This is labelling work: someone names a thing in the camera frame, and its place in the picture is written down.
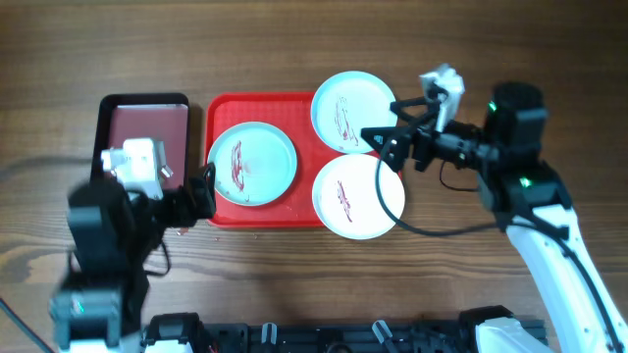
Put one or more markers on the black tray with maroon liner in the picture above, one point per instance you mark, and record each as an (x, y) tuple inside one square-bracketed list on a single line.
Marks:
[(160, 116)]

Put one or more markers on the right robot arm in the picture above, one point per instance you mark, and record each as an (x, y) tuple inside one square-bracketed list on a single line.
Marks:
[(526, 195)]

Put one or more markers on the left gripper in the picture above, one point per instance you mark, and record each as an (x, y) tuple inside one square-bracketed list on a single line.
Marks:
[(190, 211)]

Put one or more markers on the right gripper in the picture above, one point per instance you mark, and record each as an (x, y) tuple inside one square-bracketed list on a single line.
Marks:
[(402, 140)]

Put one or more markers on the white plate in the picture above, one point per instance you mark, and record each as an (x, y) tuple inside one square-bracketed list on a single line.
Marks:
[(255, 162), (345, 200), (347, 102)]

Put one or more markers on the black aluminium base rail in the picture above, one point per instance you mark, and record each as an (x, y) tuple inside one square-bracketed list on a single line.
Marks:
[(186, 333)]

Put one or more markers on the red plastic tray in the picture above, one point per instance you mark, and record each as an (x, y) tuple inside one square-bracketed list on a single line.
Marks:
[(290, 112)]

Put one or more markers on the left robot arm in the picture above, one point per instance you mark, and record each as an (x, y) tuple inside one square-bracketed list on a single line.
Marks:
[(97, 306)]

